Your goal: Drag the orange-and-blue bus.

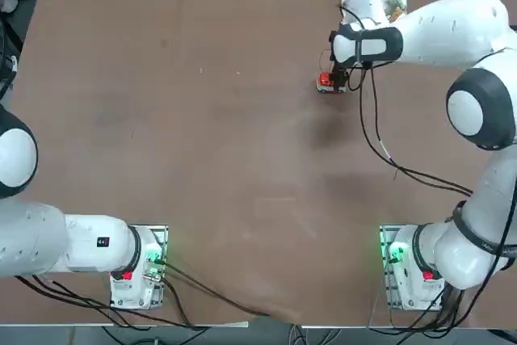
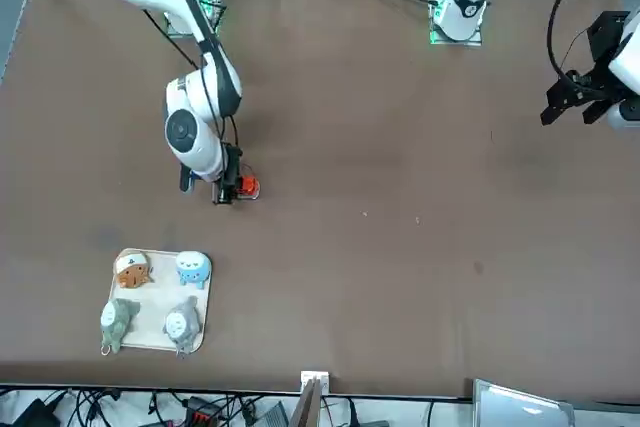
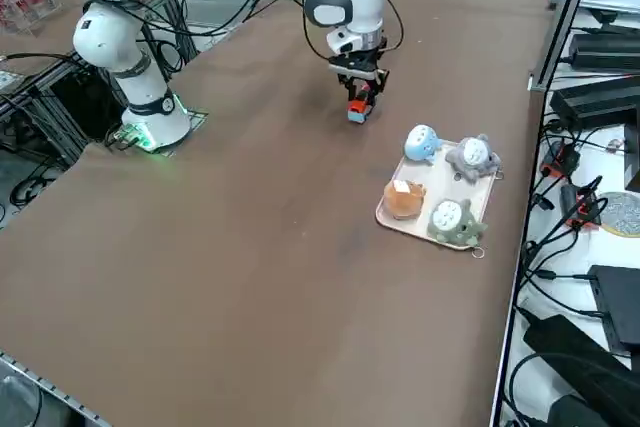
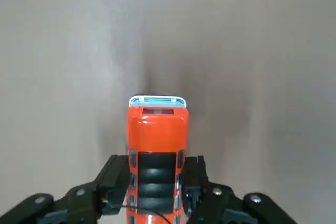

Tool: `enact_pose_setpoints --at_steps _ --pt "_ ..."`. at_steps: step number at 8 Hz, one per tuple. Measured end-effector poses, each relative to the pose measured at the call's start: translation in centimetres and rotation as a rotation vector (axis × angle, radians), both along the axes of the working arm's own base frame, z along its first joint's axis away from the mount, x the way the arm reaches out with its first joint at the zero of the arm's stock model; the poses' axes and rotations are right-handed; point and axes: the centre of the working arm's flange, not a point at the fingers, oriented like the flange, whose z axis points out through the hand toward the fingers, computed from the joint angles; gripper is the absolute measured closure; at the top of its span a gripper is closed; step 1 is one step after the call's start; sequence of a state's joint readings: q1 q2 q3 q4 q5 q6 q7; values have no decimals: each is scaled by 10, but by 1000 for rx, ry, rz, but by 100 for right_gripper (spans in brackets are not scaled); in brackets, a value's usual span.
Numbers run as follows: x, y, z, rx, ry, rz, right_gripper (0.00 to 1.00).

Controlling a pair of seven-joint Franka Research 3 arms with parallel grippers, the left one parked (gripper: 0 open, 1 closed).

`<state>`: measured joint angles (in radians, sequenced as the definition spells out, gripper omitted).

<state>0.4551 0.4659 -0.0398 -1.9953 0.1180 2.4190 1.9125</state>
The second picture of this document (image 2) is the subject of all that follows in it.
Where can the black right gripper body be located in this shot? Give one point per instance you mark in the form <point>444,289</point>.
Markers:
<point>231,162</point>

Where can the orange hamster plush toy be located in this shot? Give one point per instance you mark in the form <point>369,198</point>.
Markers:
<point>132,272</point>

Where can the beige plastic tray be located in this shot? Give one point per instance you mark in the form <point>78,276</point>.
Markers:
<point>160,297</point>

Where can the silver grey metal box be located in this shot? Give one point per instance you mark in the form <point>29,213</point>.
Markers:
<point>520,407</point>

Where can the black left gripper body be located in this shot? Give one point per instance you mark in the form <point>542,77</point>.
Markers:
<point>607,39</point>

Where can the white post bracket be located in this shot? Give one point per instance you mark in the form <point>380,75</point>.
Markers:
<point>315,376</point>

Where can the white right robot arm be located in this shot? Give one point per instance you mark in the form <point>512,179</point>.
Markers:
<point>192,142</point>

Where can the red-and-black connector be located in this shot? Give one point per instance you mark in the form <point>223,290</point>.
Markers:
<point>200,418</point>

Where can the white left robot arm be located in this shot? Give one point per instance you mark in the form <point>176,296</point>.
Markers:
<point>465,2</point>

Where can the grey plush toy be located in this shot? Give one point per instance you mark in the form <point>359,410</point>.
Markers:
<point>181,324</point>

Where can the grey-green plush toy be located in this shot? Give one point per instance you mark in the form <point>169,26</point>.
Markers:
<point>117,324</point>

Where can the black flat box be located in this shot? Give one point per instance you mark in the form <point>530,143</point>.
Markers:
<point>32,414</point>

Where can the orange-and-blue toy bus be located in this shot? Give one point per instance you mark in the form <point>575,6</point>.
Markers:
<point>250,187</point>

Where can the light blue plush toy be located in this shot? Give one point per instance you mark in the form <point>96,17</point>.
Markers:
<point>191,268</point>

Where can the camera mounting post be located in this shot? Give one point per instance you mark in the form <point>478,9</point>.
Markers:
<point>307,407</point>

